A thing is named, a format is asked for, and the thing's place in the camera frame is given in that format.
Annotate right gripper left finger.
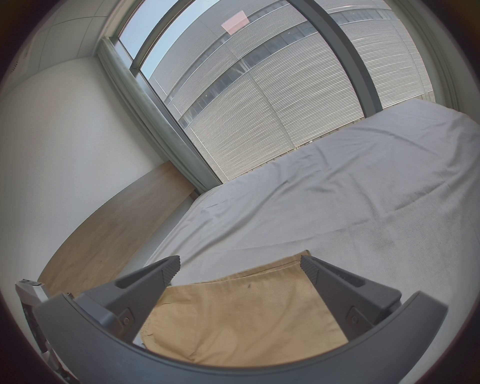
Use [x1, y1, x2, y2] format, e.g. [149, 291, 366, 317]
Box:
[76, 255, 182, 344]

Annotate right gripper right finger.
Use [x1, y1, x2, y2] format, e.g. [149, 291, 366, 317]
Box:
[300, 255, 403, 344]

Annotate tan shorts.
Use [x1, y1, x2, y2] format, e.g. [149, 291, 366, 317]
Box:
[139, 249, 350, 368]

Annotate bed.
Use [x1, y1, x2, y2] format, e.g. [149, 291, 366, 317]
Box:
[37, 98, 480, 372]

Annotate grey-green curtain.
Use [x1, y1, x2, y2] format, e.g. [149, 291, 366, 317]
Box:
[390, 0, 465, 113]
[96, 37, 223, 195]

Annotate window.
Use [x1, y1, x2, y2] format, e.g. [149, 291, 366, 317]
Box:
[118, 0, 436, 185]

